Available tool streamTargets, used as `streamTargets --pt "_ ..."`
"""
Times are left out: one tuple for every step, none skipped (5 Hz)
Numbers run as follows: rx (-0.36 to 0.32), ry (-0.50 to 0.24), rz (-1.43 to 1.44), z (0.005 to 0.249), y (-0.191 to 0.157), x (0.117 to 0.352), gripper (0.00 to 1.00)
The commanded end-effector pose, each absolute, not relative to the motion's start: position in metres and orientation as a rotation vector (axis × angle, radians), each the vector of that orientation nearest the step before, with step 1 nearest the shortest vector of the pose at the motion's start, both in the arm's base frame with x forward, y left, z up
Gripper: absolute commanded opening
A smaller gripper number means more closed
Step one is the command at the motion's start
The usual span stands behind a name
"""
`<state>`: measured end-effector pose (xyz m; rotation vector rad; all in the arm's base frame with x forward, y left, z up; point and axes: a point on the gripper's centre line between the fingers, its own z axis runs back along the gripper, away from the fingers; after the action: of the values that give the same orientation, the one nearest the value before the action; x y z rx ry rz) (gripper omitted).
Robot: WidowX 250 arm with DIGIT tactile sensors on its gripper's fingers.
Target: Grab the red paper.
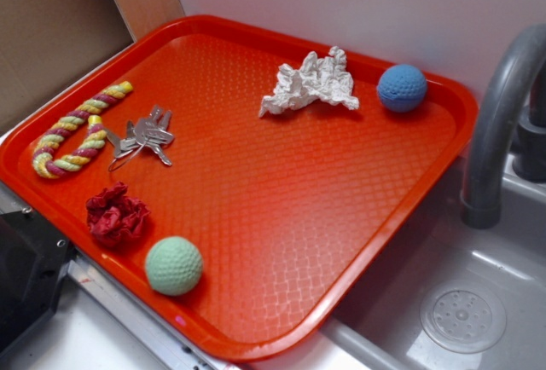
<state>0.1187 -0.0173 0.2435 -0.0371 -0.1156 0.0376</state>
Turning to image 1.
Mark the grey toy sink basin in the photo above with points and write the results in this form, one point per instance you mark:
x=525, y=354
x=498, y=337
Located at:
x=442, y=295

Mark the green dimpled ball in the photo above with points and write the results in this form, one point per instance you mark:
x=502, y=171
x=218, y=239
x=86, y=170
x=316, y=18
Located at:
x=174, y=266

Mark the blue dimpled ball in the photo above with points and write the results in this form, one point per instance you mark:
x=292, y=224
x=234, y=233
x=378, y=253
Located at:
x=402, y=88

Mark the grey sink faucet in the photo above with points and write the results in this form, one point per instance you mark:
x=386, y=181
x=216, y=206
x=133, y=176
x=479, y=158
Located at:
x=495, y=131

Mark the orange plastic tray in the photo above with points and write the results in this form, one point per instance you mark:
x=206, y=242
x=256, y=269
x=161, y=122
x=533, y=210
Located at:
x=286, y=210

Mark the black robot mount block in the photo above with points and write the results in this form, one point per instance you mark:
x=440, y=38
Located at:
x=34, y=262

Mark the crumpled white paper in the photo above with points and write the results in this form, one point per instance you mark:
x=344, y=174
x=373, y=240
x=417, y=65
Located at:
x=322, y=79

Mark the multicolour twisted rope toy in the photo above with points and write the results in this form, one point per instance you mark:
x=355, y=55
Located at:
x=88, y=113

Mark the brown cardboard panel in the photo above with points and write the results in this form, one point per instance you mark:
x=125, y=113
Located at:
x=47, y=45

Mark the crumpled red paper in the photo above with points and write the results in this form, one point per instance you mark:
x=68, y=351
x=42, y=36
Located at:
x=114, y=218

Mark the silver key bunch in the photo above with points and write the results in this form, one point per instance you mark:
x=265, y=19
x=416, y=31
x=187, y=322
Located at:
x=150, y=133

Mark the dark faucet handle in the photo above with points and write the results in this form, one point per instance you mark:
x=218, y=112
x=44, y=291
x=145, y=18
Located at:
x=529, y=162

